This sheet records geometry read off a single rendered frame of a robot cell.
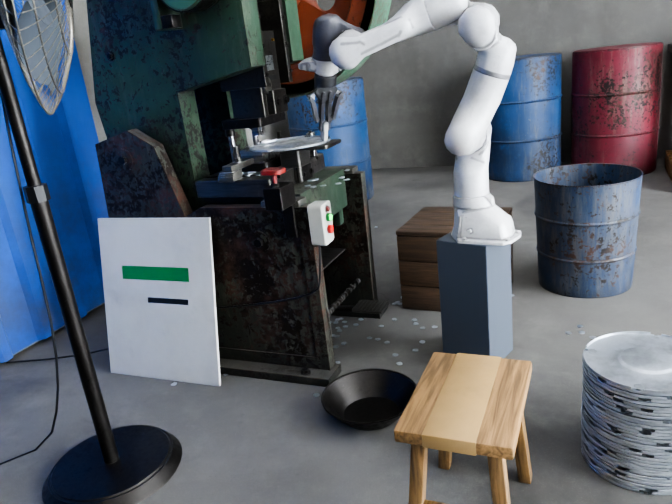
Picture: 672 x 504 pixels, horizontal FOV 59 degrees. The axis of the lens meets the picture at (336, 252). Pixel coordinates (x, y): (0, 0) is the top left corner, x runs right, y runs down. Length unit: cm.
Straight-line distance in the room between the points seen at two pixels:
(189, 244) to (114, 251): 34
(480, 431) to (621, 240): 150
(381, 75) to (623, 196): 333
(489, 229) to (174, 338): 118
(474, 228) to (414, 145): 359
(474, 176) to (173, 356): 124
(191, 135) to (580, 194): 148
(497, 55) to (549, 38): 337
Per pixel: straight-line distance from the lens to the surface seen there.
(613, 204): 254
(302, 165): 214
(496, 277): 201
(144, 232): 226
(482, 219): 193
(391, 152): 556
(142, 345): 237
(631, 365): 162
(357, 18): 239
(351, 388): 200
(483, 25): 180
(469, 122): 185
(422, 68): 539
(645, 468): 165
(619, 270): 267
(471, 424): 129
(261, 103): 212
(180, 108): 215
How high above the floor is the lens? 108
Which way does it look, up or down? 19 degrees down
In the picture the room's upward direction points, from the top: 7 degrees counter-clockwise
